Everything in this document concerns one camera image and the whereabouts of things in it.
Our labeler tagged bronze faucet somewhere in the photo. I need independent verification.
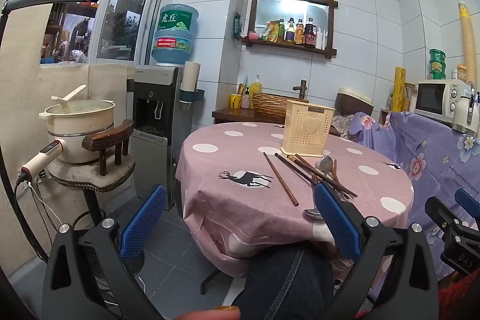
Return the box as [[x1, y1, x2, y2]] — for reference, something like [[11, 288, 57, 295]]
[[292, 79, 308, 100]]

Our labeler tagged dark soy sauce bottle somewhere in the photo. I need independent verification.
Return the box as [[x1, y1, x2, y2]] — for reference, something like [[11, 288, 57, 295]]
[[303, 17, 317, 45]]

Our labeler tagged white kettle chrome handle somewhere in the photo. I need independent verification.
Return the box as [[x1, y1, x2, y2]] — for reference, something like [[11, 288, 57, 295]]
[[451, 88, 480, 135]]

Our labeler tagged brown woven basin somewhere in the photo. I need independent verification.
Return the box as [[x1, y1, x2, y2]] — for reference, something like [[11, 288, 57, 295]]
[[250, 92, 298, 124]]

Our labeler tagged black chopstick gold band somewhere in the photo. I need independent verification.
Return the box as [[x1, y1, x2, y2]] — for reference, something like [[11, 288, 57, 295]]
[[274, 153, 317, 187]]

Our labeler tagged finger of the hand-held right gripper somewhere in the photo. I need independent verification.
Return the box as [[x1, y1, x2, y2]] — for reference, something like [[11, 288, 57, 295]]
[[425, 196, 480, 231], [455, 188, 480, 218]]

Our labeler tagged brown white rice cooker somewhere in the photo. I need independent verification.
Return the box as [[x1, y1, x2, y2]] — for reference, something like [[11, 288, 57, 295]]
[[335, 87, 374, 117]]

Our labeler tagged pink polka dot tablecloth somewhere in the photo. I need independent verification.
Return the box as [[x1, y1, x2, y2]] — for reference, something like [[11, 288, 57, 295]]
[[175, 122, 415, 281]]

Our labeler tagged person's leg in jeans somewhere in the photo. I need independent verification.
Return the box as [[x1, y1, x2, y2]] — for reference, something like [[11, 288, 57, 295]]
[[232, 243, 335, 320]]

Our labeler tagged yellow green snack packet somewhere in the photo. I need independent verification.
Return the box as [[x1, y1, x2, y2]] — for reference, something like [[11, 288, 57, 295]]
[[262, 20, 280, 43]]

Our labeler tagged glass jar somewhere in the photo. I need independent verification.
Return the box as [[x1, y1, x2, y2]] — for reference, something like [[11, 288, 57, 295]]
[[403, 82, 419, 113]]

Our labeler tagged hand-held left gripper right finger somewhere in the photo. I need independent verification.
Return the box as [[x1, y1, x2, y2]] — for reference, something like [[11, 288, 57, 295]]
[[313, 183, 440, 320]]

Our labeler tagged black power cable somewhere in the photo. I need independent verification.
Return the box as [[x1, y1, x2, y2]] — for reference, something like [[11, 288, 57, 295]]
[[14, 175, 51, 262]]

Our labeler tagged cream plastic utensil holder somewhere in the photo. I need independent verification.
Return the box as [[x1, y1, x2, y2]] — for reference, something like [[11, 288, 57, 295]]
[[281, 100, 335, 159]]

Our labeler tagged cream plastic ladle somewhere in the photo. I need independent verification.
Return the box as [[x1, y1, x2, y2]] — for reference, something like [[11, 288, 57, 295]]
[[51, 85, 87, 105]]

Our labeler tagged window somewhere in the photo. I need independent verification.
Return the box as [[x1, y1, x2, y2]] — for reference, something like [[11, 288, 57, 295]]
[[39, 0, 168, 66]]

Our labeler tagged black table base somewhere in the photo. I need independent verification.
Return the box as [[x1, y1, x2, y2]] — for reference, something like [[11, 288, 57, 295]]
[[200, 259, 235, 295]]

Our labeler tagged blue water jug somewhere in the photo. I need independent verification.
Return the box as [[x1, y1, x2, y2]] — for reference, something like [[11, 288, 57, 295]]
[[151, 3, 199, 66]]

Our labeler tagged white microwave oven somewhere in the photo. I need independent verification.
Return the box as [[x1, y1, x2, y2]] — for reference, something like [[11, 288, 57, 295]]
[[413, 79, 470, 126]]

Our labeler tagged tall stack of paper cups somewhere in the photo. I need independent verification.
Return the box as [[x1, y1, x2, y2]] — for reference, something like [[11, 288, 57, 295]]
[[457, 1, 479, 85]]

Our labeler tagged person's left hand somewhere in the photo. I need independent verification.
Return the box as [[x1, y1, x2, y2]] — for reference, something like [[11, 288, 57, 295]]
[[170, 306, 241, 320]]

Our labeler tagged dark wooden counter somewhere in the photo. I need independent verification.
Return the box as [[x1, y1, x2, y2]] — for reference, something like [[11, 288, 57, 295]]
[[212, 106, 287, 125]]

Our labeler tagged yellow wrap roll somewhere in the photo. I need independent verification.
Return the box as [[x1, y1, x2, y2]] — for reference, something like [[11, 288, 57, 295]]
[[391, 67, 408, 113]]

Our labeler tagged grey floral cloth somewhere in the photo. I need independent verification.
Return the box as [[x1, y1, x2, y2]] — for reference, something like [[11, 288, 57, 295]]
[[331, 114, 358, 139]]

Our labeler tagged yellow soap dispenser bottle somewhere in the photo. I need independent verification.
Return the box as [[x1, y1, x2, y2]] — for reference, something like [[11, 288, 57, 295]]
[[249, 74, 263, 100]]

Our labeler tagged dark wooden wall shelf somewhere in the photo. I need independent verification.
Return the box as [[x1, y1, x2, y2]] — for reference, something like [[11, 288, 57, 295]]
[[240, 0, 339, 60]]

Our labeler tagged white paper cup sleeve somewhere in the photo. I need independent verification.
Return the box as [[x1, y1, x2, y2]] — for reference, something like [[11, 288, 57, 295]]
[[182, 61, 202, 92]]

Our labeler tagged grey water dispenser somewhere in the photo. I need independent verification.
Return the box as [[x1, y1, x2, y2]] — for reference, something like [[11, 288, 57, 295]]
[[127, 65, 185, 211]]

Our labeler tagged white cable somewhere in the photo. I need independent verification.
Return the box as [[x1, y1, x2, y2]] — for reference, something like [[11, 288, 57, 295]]
[[28, 181, 61, 232]]

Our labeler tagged brown wooden chopstick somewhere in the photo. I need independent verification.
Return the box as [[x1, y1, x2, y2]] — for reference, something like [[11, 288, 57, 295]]
[[263, 152, 299, 207], [295, 154, 358, 198], [287, 154, 349, 200]]

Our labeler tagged lavender floral cloth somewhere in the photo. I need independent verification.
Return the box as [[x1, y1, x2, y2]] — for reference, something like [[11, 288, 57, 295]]
[[352, 110, 480, 280]]

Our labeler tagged cream electric cooking pot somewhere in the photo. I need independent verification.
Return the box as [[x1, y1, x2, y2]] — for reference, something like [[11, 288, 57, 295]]
[[20, 99, 117, 181]]

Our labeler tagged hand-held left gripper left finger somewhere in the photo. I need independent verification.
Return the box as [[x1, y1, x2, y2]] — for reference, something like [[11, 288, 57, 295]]
[[41, 184, 169, 320]]

